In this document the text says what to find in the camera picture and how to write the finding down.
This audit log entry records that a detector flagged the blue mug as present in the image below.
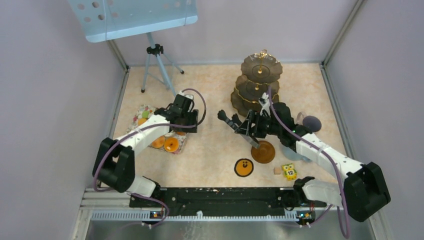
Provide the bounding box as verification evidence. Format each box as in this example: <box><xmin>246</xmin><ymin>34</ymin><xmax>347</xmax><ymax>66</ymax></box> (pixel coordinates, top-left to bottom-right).
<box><xmin>280</xmin><ymin>144</ymin><xmax>313</xmax><ymax>163</ymax></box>

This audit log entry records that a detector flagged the small wooden cube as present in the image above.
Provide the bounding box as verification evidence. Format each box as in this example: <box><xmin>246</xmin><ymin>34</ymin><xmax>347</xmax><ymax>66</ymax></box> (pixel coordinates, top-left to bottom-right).
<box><xmin>273</xmin><ymin>167</ymin><xmax>282</xmax><ymax>175</ymax></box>

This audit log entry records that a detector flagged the owl number block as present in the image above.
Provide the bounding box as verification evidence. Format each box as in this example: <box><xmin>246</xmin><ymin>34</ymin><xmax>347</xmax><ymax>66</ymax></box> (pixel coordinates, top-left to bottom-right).
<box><xmin>281</xmin><ymin>163</ymin><xmax>297</xmax><ymax>181</ymax></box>

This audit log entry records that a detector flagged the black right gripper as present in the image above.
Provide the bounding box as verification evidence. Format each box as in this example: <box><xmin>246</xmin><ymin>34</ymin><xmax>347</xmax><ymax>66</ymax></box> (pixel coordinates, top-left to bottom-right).
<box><xmin>235</xmin><ymin>109</ymin><xmax>282</xmax><ymax>139</ymax></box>

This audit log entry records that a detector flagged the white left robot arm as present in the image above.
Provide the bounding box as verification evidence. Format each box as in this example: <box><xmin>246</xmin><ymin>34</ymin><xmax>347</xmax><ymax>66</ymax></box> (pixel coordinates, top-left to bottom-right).
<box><xmin>92</xmin><ymin>92</ymin><xmax>199</xmax><ymax>207</ymax></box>

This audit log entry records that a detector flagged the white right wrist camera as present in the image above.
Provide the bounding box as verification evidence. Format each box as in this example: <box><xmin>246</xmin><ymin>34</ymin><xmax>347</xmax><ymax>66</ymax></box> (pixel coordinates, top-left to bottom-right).
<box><xmin>259</xmin><ymin>92</ymin><xmax>270</xmax><ymax>117</ymax></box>

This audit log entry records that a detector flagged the orange fruit tart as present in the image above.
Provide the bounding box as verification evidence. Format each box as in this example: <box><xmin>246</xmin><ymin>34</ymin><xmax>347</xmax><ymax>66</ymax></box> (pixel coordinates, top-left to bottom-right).
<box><xmin>163</xmin><ymin>137</ymin><xmax>180</xmax><ymax>153</ymax></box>

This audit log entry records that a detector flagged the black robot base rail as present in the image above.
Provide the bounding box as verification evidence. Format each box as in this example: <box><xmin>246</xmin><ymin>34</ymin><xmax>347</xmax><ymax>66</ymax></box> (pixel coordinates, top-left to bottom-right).
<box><xmin>129</xmin><ymin>187</ymin><xmax>327</xmax><ymax>217</ymax></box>

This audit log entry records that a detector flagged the round golden bun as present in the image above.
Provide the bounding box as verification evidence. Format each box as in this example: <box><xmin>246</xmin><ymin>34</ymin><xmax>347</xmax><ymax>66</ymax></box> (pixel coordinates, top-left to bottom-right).
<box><xmin>150</xmin><ymin>136</ymin><xmax>166</xmax><ymax>149</ymax></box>

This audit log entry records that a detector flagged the brown round saucer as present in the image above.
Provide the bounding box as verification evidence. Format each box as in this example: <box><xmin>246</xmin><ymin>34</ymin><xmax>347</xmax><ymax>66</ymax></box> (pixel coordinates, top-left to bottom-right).
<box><xmin>250</xmin><ymin>140</ymin><xmax>276</xmax><ymax>164</ymax></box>

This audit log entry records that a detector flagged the floral serving tray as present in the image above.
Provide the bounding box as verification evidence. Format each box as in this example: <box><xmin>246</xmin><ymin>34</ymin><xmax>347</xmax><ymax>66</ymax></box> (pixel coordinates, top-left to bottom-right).
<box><xmin>121</xmin><ymin>104</ymin><xmax>188</xmax><ymax>155</ymax></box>

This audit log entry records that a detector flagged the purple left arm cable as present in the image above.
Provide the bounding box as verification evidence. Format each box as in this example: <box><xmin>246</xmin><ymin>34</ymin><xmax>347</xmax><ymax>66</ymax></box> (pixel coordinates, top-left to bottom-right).
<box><xmin>92</xmin><ymin>88</ymin><xmax>208</xmax><ymax>229</ymax></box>

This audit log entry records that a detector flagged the three-tier smoked glass stand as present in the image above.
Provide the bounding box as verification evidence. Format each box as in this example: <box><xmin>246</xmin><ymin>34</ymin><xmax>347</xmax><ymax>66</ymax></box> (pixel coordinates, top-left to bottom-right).
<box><xmin>230</xmin><ymin>49</ymin><xmax>283</xmax><ymax>117</ymax></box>

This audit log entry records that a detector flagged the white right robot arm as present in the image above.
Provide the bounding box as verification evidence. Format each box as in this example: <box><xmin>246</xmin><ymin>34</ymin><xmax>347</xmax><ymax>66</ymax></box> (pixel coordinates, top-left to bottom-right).
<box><xmin>231</xmin><ymin>102</ymin><xmax>392</xmax><ymax>222</ymax></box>

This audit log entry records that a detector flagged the light blue music stand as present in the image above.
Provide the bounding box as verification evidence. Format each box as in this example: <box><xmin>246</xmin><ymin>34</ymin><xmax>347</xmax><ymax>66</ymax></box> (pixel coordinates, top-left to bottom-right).
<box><xmin>68</xmin><ymin>0</ymin><xmax>198</xmax><ymax>92</ymax></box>

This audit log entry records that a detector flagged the smiley face coaster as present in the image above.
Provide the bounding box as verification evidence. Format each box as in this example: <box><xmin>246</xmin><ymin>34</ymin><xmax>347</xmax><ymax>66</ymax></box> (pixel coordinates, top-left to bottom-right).
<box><xmin>233</xmin><ymin>158</ymin><xmax>254</xmax><ymax>178</ymax></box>

